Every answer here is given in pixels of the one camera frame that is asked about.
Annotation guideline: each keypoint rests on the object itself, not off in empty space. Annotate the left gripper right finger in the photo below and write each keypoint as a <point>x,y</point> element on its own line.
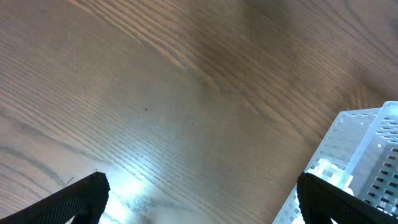
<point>323,203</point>

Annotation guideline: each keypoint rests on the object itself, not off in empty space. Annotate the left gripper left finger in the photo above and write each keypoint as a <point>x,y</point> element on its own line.
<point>81,202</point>

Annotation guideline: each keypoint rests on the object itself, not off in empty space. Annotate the clear plastic basket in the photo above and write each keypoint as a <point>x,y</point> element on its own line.
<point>359,156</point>

